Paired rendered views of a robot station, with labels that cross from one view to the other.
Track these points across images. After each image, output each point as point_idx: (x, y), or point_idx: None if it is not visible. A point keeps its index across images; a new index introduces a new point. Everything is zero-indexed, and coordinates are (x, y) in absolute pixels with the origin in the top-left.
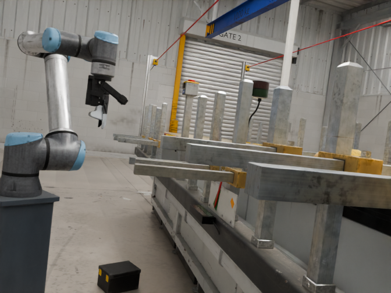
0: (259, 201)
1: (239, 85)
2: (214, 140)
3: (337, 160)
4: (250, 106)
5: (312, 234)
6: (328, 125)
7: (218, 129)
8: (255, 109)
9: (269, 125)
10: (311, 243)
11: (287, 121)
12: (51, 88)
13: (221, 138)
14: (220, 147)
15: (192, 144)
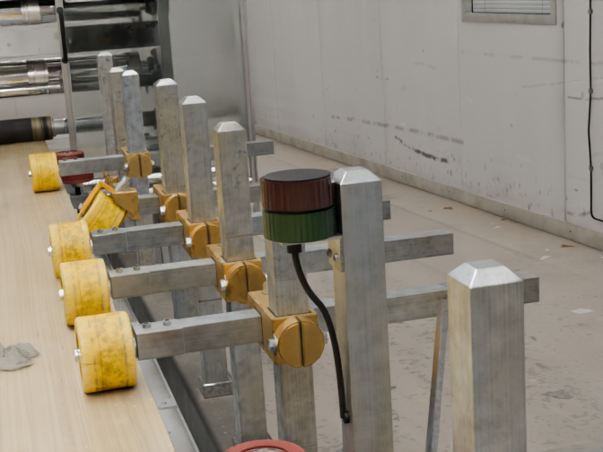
0: (317, 450)
1: (380, 194)
2: (433, 291)
3: (257, 252)
4: (333, 267)
5: (263, 381)
6: (251, 219)
7: (445, 347)
8: (308, 283)
9: (305, 270)
10: (264, 395)
11: (266, 254)
12: None
13: (432, 376)
14: (412, 232)
15: (443, 229)
